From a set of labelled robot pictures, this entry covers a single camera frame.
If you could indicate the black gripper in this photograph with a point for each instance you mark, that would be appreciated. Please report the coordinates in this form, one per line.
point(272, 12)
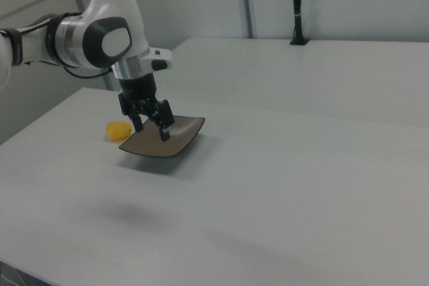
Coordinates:
point(137, 88)

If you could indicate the black pole with base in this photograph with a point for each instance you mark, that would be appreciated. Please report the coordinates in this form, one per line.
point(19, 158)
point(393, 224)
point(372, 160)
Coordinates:
point(296, 4)

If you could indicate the yellow lemon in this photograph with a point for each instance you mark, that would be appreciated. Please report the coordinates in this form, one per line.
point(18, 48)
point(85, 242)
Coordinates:
point(116, 131)

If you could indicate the brown square ceramic plate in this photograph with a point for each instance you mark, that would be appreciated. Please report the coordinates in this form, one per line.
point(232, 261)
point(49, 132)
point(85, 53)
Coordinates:
point(151, 145)

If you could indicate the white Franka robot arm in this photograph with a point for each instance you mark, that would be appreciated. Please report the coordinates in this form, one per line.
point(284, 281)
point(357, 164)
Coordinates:
point(110, 8)

